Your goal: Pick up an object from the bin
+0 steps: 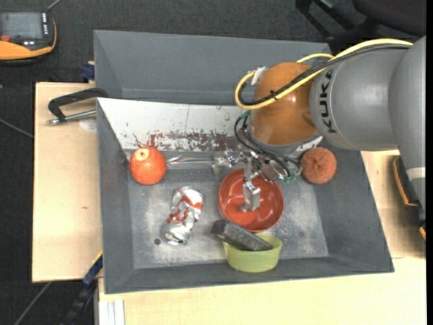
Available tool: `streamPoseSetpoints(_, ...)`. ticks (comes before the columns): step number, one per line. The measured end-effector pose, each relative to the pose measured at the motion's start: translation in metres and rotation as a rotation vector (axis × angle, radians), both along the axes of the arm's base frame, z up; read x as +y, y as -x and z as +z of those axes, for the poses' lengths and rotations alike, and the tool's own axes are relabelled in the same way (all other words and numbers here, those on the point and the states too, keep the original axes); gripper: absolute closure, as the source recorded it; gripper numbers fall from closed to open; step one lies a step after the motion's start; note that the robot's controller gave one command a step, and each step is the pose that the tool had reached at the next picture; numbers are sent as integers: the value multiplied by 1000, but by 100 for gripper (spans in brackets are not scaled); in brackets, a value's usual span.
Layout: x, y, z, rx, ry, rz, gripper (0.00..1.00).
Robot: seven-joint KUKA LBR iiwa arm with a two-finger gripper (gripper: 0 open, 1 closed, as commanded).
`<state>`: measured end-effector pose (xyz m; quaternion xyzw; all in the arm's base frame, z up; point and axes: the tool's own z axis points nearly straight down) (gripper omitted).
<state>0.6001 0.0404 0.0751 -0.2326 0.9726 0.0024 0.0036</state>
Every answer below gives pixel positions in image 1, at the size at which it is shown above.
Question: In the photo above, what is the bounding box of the red bowl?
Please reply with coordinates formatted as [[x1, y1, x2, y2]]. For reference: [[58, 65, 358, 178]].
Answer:
[[217, 168, 285, 234]]

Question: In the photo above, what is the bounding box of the red apple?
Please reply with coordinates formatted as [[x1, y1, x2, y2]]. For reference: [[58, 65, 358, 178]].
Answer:
[[129, 146, 168, 186]]

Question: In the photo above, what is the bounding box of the orange fruit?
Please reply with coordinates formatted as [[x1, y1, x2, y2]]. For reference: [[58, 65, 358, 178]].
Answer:
[[300, 147, 338, 185]]

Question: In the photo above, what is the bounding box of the grey metal bin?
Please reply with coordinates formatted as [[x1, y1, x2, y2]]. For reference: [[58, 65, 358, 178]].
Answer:
[[93, 29, 395, 295]]

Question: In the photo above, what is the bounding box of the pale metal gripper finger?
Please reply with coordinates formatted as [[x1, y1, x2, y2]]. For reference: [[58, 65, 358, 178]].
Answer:
[[238, 180, 263, 214], [168, 150, 235, 176]]

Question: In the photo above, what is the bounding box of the light green bowl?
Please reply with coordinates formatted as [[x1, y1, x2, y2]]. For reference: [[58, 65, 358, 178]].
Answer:
[[223, 234, 283, 274]]

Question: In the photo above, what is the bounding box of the crushed red and silver can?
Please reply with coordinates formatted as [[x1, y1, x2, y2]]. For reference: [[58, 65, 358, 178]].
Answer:
[[160, 186, 206, 247]]

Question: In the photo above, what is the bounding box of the dark grey flat block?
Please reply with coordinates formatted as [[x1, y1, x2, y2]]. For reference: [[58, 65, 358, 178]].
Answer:
[[210, 219, 274, 252]]

